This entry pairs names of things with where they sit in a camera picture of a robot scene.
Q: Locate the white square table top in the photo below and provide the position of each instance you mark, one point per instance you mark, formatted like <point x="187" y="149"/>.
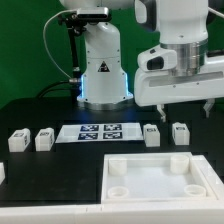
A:
<point x="154" y="177"/>

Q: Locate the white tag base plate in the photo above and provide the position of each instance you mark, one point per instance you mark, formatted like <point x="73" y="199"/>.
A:
<point x="100" y="132"/>

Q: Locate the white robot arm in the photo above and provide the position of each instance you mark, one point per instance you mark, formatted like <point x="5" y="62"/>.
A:
<point x="178" y="69"/>

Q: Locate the white block at left edge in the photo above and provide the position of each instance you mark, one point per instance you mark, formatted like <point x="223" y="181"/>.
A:
<point x="2" y="173"/>

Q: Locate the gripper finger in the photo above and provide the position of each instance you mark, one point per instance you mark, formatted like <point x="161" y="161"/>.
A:
<point x="160" y="109"/>
<point x="208" y="106"/>

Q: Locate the white L-shaped obstacle wall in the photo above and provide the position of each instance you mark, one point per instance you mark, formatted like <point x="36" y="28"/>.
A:
<point x="167" y="212"/>

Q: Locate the grey camera on mount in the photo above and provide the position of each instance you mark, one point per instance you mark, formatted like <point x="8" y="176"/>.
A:
<point x="96" y="13"/>

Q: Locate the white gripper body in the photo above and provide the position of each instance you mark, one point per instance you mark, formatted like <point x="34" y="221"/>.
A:
<point x="155" y="84"/>

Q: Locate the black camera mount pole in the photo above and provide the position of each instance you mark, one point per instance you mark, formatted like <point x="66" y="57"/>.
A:
<point x="75" y="28"/>

